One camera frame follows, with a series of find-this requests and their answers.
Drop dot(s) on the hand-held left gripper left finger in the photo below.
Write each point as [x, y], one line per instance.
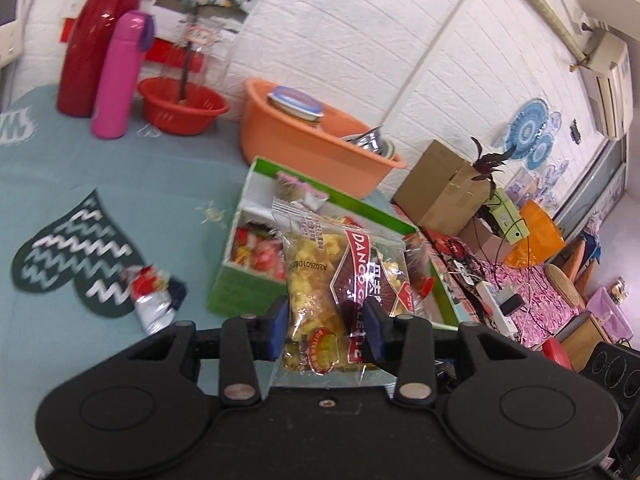
[277, 330]

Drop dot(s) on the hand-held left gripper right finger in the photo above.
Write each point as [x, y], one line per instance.
[374, 332]

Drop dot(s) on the green cardboard box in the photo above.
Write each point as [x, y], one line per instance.
[240, 290]

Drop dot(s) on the clear packet of yellow snacks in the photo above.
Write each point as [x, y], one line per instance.
[320, 270]

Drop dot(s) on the wooden stool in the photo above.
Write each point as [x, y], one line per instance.
[585, 345]

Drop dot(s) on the red stool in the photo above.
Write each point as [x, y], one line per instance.
[557, 352]

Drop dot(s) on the red cartoon snack packet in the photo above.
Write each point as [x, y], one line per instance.
[255, 255]

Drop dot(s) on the dark red dates packet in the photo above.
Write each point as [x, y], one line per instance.
[419, 260]

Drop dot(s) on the round wicker stool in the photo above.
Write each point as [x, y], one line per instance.
[565, 285]

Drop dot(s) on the red printed envelope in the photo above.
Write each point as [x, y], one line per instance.
[445, 247]

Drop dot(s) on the white power strip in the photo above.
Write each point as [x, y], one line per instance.
[487, 295]

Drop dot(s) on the black charger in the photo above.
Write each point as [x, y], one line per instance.
[511, 305]

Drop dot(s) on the red and white foil packet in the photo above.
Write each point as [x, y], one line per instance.
[150, 305]

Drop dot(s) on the small brown cardboard box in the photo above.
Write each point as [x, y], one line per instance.
[480, 240]

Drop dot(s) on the pink snack packet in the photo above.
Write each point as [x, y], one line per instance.
[300, 190]

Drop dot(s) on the orange plastic bag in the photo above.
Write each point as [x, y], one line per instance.
[540, 240]

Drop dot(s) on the large brown cardboard box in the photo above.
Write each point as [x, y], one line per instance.
[440, 190]

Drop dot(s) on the green shoe box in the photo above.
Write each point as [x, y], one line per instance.
[515, 220]

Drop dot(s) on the orange plastic basin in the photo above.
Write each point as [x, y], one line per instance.
[300, 150]

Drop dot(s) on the metal bowl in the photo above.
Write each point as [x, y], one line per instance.
[367, 142]

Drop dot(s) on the teal printed tablecloth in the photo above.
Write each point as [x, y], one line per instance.
[150, 180]

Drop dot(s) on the purple leafed plant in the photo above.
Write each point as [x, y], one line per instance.
[487, 165]

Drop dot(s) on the jar with blue lid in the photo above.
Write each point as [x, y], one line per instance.
[295, 100]

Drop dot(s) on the red plastic basin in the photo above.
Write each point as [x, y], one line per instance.
[175, 115]

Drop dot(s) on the large blue round doily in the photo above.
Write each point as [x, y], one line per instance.
[525, 122]

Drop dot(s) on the small pale round doily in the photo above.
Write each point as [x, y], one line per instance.
[555, 121]

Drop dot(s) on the glass pitcher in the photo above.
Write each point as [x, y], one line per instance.
[210, 60]

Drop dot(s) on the pink thermos bottle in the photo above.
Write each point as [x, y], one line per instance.
[115, 85]

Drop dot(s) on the white air conditioner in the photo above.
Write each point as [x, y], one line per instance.
[607, 80]

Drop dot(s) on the red box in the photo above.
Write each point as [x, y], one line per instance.
[160, 50]

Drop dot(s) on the red thermos jug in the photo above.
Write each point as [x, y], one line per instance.
[85, 60]

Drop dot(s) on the beige wrapped pipe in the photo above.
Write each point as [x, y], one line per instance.
[540, 2]

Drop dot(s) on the white appliance with screen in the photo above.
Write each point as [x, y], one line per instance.
[10, 10]

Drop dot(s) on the pale wall sticker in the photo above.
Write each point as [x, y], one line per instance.
[520, 185]

